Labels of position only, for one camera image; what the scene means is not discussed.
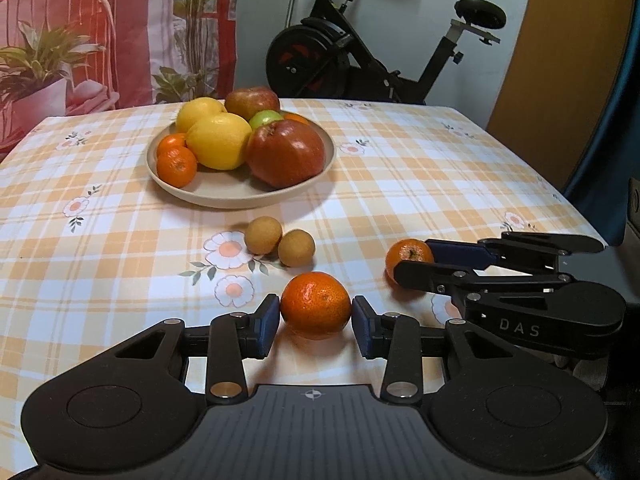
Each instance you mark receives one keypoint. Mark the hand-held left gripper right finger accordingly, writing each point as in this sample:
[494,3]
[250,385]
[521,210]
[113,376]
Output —
[362,327]

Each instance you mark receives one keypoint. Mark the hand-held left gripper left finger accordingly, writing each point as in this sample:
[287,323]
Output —
[270,322]

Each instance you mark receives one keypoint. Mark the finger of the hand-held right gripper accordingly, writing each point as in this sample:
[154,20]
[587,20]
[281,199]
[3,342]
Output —
[430,277]
[465,254]

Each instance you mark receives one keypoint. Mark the tangerine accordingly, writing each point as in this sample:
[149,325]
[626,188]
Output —
[170,144]
[297,120]
[176,167]
[407,255]
[315,305]

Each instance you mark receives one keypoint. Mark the beige plate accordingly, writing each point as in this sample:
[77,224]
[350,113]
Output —
[225,192]

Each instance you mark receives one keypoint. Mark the red pomegranate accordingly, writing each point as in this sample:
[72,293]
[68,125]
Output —
[285,155]

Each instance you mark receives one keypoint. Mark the large yellow lemon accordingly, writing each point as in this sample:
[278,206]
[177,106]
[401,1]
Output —
[220,142]

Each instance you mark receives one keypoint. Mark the green apple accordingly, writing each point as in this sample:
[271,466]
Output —
[265,119]

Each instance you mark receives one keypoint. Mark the red apple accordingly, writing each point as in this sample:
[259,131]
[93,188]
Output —
[250,102]

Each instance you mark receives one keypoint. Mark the small yellow lemon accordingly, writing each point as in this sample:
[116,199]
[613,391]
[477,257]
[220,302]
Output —
[197,112]

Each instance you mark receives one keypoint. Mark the brown longan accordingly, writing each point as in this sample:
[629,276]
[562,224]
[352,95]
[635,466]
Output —
[296,247]
[263,235]

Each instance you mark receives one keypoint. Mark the dark blue panel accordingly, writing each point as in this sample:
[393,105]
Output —
[610,160]

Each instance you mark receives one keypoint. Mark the orange checkered floral tablecloth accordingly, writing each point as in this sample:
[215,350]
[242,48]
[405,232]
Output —
[100,260]

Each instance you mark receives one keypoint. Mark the brown wooden door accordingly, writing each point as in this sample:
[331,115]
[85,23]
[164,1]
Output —
[550,60]

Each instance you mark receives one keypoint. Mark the black exercise bike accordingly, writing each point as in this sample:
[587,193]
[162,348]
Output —
[310,55]

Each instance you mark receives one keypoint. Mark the red floral printed curtain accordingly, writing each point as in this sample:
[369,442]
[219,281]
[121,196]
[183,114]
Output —
[125,35]

